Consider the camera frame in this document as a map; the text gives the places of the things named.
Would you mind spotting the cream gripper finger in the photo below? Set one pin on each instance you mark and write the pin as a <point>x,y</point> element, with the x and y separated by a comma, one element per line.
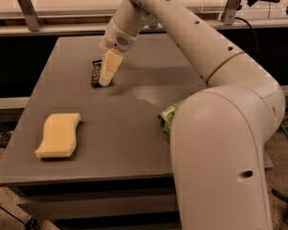
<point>110,63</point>

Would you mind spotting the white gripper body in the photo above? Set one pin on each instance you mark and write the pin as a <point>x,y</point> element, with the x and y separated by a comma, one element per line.
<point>115,38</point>

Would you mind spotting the black rxbar chocolate wrapper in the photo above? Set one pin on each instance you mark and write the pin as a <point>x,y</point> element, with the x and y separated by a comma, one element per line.
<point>96,80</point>

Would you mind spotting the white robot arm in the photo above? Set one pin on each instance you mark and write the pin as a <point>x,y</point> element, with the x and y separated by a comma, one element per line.
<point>218,134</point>

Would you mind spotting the yellow sponge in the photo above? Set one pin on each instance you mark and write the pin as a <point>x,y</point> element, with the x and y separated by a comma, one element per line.
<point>59,136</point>

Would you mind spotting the green snack bag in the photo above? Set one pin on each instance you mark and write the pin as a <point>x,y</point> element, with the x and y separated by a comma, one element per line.
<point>166,117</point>

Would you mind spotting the grey table with drawers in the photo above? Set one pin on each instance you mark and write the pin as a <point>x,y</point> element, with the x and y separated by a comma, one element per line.
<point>120,173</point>

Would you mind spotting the left metal bracket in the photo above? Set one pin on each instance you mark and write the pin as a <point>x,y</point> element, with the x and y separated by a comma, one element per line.
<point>29,14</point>

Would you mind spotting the metal rail shelf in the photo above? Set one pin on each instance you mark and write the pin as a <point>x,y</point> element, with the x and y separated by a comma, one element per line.
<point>81,19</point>

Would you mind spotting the right metal bracket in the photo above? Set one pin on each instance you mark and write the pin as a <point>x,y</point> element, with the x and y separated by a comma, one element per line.
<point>229,13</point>

